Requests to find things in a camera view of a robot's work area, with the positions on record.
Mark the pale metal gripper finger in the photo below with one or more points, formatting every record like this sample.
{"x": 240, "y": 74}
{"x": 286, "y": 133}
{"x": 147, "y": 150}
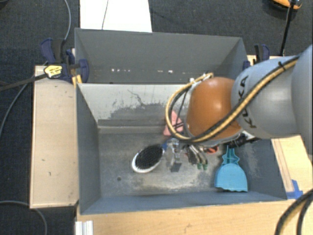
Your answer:
{"x": 176, "y": 164}
{"x": 171, "y": 153}

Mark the red-orange small object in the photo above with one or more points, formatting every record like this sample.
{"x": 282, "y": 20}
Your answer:
{"x": 212, "y": 150}

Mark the white hairbrush with black bristles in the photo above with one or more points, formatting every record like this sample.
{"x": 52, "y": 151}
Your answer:
{"x": 148, "y": 158}

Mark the pink soft toy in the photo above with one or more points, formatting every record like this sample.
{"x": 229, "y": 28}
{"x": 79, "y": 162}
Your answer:
{"x": 174, "y": 119}

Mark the blue plastic dustpan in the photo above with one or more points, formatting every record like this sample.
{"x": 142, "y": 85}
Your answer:
{"x": 231, "y": 177}

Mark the grey metal bin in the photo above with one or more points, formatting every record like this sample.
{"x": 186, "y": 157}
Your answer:
{"x": 127, "y": 185}

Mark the pale wood flat board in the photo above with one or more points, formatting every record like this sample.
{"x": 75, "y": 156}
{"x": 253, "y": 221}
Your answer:
{"x": 53, "y": 143}

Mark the black cylinder on white bracket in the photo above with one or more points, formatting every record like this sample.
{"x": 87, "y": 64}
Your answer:
{"x": 240, "y": 141}

